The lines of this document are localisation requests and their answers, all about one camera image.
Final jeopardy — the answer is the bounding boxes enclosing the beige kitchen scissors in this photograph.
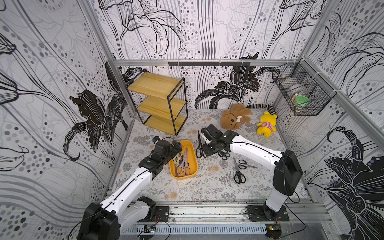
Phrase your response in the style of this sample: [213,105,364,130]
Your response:
[173,150,185,169]

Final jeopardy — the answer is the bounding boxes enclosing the small black scissors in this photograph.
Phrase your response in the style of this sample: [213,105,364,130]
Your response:
[218,152,231,161]
[238,160,257,170]

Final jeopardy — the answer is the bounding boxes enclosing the large black scissors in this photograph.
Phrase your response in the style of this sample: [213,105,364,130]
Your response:
[195,131,207,159]

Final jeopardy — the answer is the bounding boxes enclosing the pink handled scissors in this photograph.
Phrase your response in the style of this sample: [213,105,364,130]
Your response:
[177,147,190,177]

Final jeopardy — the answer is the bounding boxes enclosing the yellow storage tray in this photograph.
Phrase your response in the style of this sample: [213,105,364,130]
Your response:
[169,140,199,180]

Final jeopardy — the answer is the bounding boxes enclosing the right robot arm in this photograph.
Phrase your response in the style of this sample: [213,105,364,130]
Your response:
[198,124,303,214]

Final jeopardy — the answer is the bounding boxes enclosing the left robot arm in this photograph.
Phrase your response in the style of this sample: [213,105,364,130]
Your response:
[77,136,183,240]

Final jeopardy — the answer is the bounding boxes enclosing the black scissors right lower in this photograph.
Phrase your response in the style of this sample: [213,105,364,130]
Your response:
[234,159,246,184]

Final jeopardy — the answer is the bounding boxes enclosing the right circuit box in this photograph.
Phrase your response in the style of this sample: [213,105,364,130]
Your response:
[265,225,282,240]

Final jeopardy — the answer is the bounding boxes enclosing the brown teddy bear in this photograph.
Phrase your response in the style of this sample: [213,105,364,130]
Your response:
[220,104,253,130]

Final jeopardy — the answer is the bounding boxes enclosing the wooden three-tier shelf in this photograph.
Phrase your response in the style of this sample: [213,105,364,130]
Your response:
[128,72,189,136]

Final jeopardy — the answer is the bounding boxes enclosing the yellow plush bear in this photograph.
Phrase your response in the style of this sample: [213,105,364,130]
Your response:
[257,111,277,138]

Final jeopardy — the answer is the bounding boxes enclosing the left circuit board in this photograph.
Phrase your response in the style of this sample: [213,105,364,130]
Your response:
[142,226,156,234]

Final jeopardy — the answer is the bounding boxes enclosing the green lidded jar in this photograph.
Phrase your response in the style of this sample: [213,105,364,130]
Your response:
[294,95,310,112]

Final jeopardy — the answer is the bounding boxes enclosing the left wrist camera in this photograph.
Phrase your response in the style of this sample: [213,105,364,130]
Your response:
[152,136,161,144]

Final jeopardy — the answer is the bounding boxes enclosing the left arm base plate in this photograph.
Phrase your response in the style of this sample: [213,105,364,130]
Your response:
[139,206,170,223]

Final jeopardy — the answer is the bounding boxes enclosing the black wall hook bar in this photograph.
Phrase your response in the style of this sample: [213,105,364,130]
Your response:
[168,61,251,67]

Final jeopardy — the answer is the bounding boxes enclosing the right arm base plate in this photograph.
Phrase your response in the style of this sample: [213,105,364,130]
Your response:
[244,205,290,222]

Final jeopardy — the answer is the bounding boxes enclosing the black wire basket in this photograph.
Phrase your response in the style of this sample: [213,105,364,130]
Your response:
[272,62,336,116]

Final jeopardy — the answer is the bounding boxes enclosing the aluminium front rail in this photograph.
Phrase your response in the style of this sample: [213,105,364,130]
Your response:
[86,202,334,224]

